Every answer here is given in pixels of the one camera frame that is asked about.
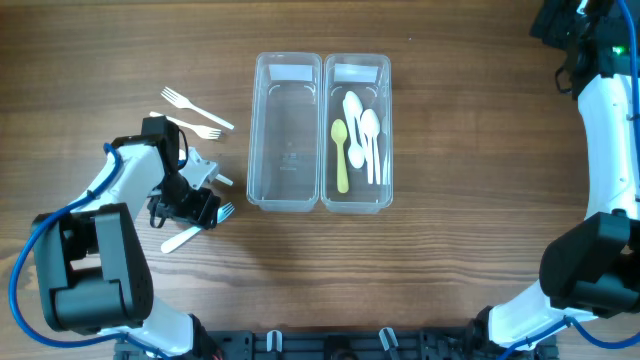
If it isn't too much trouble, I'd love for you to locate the cream yellow spoon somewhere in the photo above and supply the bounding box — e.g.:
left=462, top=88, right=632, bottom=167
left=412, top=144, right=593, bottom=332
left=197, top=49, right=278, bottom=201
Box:
left=331, top=119, right=349, bottom=194

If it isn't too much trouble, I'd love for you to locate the white spoon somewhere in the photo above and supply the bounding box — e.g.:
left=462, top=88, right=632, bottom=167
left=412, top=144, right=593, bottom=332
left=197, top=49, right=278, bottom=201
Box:
left=343, top=91, right=365, bottom=169
left=359, top=130, right=374, bottom=184
left=379, top=116, right=389, bottom=185
left=361, top=109, right=381, bottom=185

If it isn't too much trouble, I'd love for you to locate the white spoon top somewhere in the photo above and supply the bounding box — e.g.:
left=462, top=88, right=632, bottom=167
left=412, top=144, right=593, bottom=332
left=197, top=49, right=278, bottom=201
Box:
left=343, top=91, right=365, bottom=169

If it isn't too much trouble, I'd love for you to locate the white fork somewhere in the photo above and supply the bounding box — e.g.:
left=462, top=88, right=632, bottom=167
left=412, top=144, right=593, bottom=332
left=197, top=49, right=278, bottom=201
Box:
left=160, top=203, right=235, bottom=254
left=161, top=87, right=235, bottom=130
left=215, top=174, right=234, bottom=186

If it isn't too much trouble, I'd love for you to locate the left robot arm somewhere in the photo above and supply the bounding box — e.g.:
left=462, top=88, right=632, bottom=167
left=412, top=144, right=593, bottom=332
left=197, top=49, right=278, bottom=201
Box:
left=31, top=116, right=222, bottom=359

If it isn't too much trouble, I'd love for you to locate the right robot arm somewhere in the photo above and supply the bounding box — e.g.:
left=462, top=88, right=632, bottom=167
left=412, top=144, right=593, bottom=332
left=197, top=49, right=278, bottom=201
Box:
left=462, top=0, right=639, bottom=359

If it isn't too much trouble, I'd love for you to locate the left clear plastic container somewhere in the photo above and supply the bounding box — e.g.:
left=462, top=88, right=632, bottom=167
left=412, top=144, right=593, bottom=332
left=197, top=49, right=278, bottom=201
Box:
left=246, top=52, right=322, bottom=212

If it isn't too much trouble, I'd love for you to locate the clear plastic container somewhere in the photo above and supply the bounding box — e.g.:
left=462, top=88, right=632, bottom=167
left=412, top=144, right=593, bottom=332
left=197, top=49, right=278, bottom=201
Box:
left=319, top=53, right=394, bottom=214
left=246, top=52, right=322, bottom=212

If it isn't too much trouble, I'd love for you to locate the right clear plastic container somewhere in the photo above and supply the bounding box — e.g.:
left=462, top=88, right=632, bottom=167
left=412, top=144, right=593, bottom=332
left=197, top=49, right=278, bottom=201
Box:
left=319, top=53, right=394, bottom=214

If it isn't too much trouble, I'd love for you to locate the white fork top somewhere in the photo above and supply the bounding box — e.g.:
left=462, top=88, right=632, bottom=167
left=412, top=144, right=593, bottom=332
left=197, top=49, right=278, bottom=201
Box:
left=161, top=87, right=235, bottom=130

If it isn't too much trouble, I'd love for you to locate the left blue cable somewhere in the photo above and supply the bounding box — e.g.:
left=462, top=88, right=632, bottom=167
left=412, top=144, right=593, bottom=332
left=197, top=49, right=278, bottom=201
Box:
left=8, top=142, right=171, bottom=360

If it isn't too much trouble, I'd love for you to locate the blue cable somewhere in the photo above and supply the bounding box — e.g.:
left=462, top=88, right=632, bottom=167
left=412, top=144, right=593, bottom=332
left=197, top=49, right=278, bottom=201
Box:
left=8, top=142, right=171, bottom=360
left=497, top=0, right=640, bottom=360

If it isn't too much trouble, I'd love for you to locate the right blue cable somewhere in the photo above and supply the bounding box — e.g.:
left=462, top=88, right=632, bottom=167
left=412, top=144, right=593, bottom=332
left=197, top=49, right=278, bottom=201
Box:
left=497, top=0, right=640, bottom=360

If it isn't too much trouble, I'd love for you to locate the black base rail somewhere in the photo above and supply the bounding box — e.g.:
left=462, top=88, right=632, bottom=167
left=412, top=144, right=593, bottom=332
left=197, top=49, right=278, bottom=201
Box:
left=113, top=327, right=557, bottom=360

